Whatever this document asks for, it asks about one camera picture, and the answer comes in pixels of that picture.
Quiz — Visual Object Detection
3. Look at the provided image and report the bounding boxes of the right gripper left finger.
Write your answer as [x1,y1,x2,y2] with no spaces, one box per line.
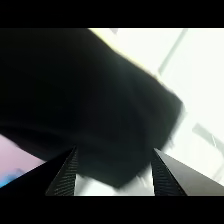
[0,145,79,197]

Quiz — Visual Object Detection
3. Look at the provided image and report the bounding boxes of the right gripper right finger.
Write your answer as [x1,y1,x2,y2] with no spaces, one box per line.
[151,147,224,197]

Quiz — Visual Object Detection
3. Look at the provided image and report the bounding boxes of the black garment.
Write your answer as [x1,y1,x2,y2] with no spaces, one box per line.
[0,27,185,190]

